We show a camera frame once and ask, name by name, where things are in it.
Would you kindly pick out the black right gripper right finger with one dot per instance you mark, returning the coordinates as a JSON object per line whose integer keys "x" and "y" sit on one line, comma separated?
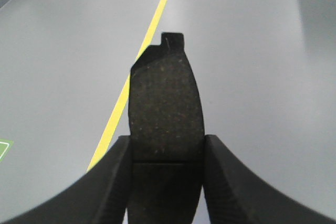
{"x": 235, "y": 194}

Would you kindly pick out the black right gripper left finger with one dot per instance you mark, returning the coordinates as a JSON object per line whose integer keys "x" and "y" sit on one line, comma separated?
{"x": 100, "y": 196}

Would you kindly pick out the dark brake pad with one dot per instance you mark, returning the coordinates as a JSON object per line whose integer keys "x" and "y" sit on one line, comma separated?
{"x": 167, "y": 135}

